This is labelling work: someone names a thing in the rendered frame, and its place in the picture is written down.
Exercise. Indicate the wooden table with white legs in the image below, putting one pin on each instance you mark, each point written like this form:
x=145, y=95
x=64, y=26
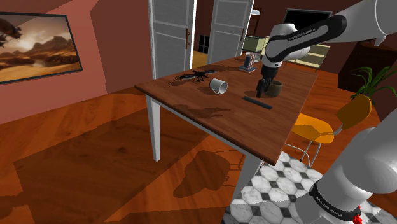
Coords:
x=235, y=124

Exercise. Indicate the framed desert landscape picture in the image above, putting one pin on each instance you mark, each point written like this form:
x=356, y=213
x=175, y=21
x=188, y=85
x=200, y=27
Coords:
x=37, y=49

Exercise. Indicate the green leafy plant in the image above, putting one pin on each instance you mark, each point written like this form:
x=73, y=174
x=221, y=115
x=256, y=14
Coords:
x=370, y=82

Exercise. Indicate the black dragonfly figure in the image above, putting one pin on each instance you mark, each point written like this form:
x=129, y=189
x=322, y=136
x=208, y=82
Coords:
x=198, y=75

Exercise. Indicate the black television screen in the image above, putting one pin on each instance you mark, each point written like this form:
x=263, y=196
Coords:
x=297, y=18

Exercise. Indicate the white mug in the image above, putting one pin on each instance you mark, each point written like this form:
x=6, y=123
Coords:
x=220, y=86

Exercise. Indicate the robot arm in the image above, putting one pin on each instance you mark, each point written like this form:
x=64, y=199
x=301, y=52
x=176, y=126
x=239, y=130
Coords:
x=356, y=173

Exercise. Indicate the white panelled door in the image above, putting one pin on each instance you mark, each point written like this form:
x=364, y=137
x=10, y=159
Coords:
x=170, y=40
x=228, y=31

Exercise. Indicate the black remote control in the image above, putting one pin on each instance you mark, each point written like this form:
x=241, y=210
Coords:
x=257, y=102

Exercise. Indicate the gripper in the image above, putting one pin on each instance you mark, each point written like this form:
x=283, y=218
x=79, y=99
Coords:
x=269, y=74

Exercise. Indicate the dark brown bowl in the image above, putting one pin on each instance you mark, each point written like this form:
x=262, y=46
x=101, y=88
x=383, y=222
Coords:
x=276, y=88

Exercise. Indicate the pale green cabinet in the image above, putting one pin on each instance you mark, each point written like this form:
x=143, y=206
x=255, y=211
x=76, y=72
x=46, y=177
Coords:
x=252, y=43

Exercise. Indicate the orange chair with metal legs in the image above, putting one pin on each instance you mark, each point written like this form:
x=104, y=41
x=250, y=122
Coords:
x=310, y=130

